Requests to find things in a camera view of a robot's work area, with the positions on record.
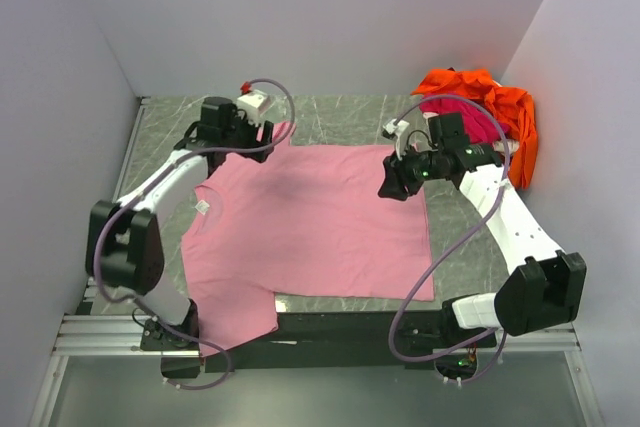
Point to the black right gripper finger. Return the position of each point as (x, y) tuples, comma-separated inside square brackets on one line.
[(410, 182), (391, 187)]

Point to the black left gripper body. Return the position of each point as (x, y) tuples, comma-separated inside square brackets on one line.
[(242, 130)]

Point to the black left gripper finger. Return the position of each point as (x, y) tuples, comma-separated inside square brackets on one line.
[(256, 150), (264, 135)]

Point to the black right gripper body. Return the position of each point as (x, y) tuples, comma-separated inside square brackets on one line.
[(425, 166)]

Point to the light pink t shirt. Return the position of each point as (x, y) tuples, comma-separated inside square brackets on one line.
[(306, 222)]

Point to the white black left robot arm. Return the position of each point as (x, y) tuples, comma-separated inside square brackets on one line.
[(124, 250)]

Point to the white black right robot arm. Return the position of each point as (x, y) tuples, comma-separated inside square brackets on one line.
[(545, 283)]

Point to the magenta t shirt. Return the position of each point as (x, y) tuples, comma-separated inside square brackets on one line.
[(476, 124)]

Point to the cream white t shirt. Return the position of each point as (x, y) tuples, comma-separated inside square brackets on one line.
[(511, 146)]

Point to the orange t shirt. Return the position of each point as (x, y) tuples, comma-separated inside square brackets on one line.
[(513, 108)]

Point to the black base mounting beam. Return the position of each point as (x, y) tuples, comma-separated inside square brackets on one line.
[(313, 340)]

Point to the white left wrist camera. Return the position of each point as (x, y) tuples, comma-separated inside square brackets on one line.
[(254, 103)]

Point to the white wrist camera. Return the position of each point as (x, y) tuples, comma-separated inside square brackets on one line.
[(397, 130), (254, 103)]

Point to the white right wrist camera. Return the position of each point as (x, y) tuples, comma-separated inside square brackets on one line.
[(397, 130)]

